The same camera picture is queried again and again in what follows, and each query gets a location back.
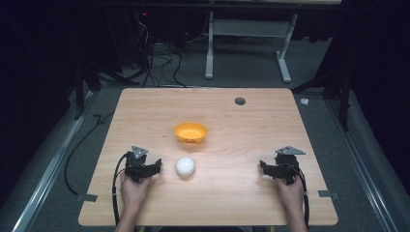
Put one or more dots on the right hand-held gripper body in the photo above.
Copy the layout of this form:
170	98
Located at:
286	166

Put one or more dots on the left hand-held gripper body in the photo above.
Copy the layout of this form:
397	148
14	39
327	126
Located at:
135	164

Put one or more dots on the person's left hand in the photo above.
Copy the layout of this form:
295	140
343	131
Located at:
133	190

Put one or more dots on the person's right hand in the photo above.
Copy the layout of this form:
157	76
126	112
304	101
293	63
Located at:
290	193

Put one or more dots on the white round ball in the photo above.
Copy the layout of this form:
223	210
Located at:
185	166

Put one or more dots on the orange plastic bowl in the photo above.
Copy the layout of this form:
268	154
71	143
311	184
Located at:
190	132

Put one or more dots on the grey tape strip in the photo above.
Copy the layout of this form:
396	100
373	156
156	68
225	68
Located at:
328	194
87	197

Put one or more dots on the crumpled white paper scrap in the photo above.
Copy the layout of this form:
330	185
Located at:
304	101

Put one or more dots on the black metal stand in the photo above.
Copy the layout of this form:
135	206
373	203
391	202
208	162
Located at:
342	93
84	87

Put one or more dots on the silver floor rail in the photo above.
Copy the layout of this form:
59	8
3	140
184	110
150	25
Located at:
48	175
361	161

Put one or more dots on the white metal desk frame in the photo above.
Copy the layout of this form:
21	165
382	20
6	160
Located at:
246	28

